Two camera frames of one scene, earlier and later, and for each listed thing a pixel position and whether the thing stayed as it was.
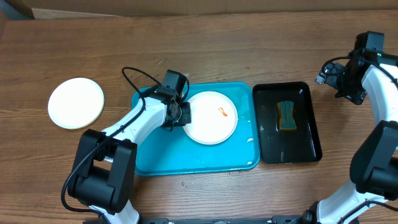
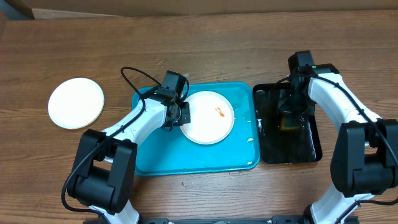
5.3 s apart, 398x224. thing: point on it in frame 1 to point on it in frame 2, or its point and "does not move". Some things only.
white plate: [76, 102] does not move
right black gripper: [333, 76] to [288, 109]
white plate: [214, 118] does not move
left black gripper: [187, 119] does not move
